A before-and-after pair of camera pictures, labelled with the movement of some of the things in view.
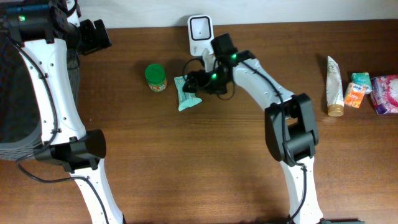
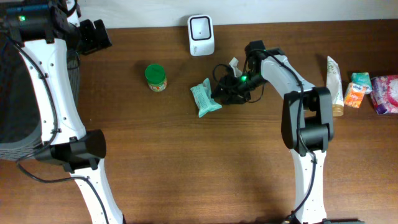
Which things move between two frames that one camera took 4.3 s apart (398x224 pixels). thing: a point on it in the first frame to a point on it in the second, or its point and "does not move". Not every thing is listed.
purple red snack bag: x=384 y=94 does not move
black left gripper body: x=85 y=38 does not move
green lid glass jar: x=156 y=76 does not move
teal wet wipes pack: x=185 y=99 to x=202 y=94
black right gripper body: x=214 y=80 to x=241 y=87
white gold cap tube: x=334 y=89 does not move
